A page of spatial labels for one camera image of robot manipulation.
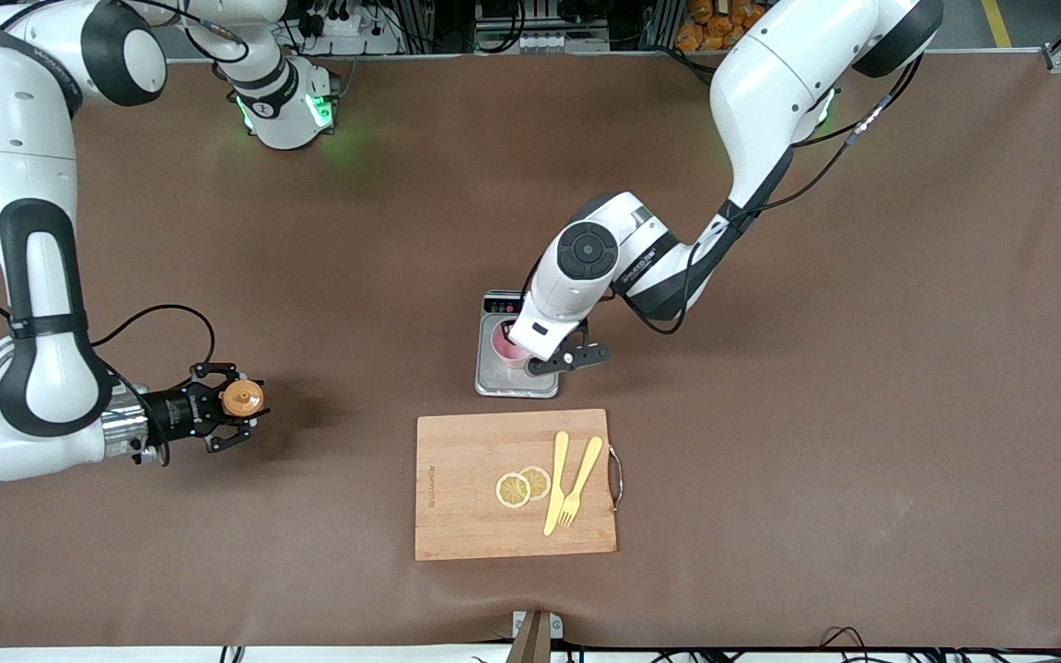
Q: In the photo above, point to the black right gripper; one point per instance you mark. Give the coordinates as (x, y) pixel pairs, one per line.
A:
(173, 412)

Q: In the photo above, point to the sauce bottle with orange cap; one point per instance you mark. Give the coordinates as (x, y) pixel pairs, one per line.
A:
(242, 398)

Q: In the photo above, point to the pink plastic cup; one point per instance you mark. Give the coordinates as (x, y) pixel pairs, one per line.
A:
(505, 354)

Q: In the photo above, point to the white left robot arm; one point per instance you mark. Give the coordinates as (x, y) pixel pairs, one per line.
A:
(770, 83)

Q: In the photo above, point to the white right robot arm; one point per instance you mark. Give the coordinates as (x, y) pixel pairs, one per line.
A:
(15, 138)

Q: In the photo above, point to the wooden cutting board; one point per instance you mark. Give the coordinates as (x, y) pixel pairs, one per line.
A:
(457, 460)

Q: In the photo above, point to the silver digital kitchen scale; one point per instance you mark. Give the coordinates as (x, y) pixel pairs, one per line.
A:
(503, 387)

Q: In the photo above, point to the dried lemon slice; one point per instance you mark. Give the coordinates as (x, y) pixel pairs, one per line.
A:
(512, 491)
(541, 480)

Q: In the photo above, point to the yellow plastic knife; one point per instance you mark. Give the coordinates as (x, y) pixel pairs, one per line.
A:
(555, 479)

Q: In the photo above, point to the yellow plastic fork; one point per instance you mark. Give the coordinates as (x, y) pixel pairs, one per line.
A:
(583, 470)

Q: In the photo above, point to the white power strip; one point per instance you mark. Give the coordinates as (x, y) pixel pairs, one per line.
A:
(346, 29)

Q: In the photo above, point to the orange packet pile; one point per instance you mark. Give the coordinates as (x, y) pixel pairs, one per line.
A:
(705, 32)

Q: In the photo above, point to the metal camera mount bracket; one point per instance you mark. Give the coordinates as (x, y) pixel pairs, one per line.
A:
(535, 640)

